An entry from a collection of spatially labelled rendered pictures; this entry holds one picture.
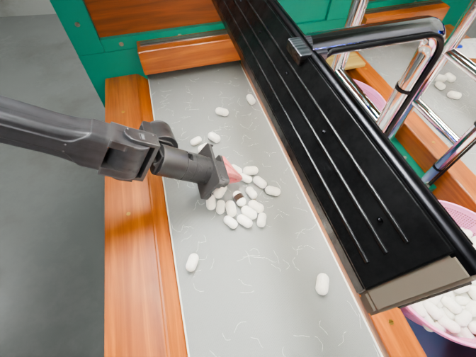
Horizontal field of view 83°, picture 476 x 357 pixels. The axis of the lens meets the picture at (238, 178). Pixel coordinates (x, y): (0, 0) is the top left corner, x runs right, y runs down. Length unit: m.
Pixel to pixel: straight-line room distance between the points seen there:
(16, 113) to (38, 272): 1.20
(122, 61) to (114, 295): 0.63
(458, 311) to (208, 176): 0.50
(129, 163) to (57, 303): 1.10
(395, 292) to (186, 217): 0.45
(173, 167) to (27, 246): 1.27
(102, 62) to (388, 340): 0.92
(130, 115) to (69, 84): 1.71
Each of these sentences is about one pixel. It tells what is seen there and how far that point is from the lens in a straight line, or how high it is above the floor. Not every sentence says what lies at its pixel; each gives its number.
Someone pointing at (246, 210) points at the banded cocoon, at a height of 0.76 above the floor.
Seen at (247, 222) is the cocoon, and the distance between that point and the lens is 0.55.
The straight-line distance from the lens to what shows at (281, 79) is 0.30.
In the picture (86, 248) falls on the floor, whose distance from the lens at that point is 1.52.
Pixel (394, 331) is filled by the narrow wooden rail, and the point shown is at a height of 0.77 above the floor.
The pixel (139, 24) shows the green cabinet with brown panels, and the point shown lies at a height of 0.90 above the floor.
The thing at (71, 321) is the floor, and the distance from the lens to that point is 1.44.
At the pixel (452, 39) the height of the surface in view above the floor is 0.99.
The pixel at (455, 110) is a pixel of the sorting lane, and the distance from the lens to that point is 0.99.
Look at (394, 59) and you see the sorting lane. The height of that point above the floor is 0.74.
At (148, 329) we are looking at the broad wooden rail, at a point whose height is 0.77.
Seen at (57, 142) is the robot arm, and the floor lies 0.98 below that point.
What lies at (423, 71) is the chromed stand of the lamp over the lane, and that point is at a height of 1.06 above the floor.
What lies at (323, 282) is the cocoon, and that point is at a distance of 0.53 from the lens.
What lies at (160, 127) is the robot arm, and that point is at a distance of 0.55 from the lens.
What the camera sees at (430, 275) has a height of 1.09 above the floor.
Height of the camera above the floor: 1.26
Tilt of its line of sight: 55 degrees down
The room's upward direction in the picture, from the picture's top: straight up
